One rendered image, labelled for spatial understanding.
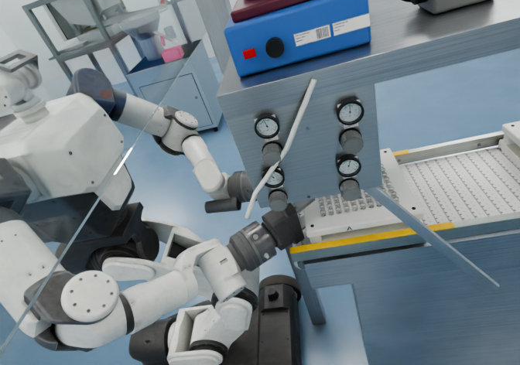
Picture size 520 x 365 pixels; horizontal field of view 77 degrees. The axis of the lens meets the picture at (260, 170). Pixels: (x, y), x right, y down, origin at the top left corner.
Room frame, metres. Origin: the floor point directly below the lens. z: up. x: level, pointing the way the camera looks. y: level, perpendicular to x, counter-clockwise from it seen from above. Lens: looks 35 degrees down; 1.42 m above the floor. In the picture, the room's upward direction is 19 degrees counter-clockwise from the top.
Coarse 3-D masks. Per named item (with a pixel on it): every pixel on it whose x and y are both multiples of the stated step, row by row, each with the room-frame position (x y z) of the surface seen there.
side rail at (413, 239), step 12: (492, 216) 0.40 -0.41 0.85; (504, 216) 0.39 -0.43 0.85; (516, 216) 0.38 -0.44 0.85; (456, 228) 0.40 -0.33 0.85; (468, 228) 0.40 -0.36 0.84; (480, 228) 0.39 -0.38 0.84; (492, 228) 0.38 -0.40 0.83; (504, 228) 0.38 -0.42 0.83; (516, 228) 0.37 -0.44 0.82; (384, 240) 0.43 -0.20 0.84; (396, 240) 0.43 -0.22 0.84; (408, 240) 0.42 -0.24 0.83; (420, 240) 0.42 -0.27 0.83; (300, 252) 0.47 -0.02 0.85; (312, 252) 0.47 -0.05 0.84; (324, 252) 0.46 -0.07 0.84; (336, 252) 0.46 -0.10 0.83; (348, 252) 0.45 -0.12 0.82
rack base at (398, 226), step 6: (402, 222) 0.47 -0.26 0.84; (366, 228) 0.48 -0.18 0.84; (372, 228) 0.48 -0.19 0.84; (378, 228) 0.47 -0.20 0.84; (384, 228) 0.47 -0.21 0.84; (390, 228) 0.46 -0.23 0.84; (396, 228) 0.46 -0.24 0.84; (402, 228) 0.45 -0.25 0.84; (408, 228) 0.45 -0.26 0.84; (330, 234) 0.50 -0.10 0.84; (336, 234) 0.49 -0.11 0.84; (342, 234) 0.49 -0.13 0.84; (348, 234) 0.48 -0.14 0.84; (354, 234) 0.48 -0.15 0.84; (360, 234) 0.47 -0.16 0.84; (366, 234) 0.47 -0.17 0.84; (324, 240) 0.49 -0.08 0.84; (330, 240) 0.48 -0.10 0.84
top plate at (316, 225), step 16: (384, 160) 0.63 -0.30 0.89; (400, 176) 0.55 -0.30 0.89; (400, 192) 0.51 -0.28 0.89; (368, 208) 0.49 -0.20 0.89; (384, 208) 0.48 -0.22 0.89; (416, 208) 0.45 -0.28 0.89; (320, 224) 0.50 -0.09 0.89; (336, 224) 0.48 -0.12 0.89; (352, 224) 0.47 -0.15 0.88; (368, 224) 0.46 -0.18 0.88; (384, 224) 0.45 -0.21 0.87
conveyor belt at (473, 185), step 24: (408, 168) 0.65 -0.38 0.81; (432, 168) 0.62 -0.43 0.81; (456, 168) 0.59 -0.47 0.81; (480, 168) 0.56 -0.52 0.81; (504, 168) 0.54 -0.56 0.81; (432, 192) 0.54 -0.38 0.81; (456, 192) 0.52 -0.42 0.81; (480, 192) 0.49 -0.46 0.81; (504, 192) 0.47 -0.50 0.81; (432, 216) 0.48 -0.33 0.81; (456, 216) 0.45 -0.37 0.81; (480, 216) 0.43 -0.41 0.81
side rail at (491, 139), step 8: (480, 136) 0.63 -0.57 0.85; (488, 136) 0.62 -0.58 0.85; (496, 136) 0.62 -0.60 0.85; (440, 144) 0.66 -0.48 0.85; (448, 144) 0.65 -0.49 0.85; (456, 144) 0.64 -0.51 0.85; (464, 144) 0.63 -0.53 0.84; (472, 144) 0.63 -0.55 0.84; (480, 144) 0.62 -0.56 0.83; (488, 144) 0.62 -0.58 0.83; (496, 144) 0.62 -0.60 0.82; (416, 152) 0.66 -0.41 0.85; (424, 152) 0.66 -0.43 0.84; (432, 152) 0.65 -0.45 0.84; (440, 152) 0.65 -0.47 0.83; (448, 152) 0.64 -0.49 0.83; (456, 152) 0.64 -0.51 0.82; (400, 160) 0.67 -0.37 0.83; (408, 160) 0.67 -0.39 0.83; (416, 160) 0.66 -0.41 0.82
